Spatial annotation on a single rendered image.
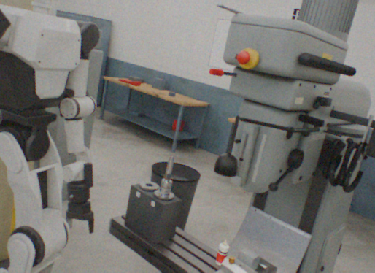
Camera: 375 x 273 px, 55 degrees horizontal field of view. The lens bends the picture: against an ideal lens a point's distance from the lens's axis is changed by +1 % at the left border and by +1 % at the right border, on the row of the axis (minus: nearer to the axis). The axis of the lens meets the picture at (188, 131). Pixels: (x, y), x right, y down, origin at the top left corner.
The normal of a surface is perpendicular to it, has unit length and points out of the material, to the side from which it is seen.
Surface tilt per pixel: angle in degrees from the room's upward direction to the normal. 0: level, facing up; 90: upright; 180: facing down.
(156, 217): 90
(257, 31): 90
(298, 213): 90
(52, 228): 66
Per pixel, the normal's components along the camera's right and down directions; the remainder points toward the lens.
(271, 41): -0.64, 0.04
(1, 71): -0.40, 0.32
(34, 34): 0.40, 0.20
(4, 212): 0.74, 0.29
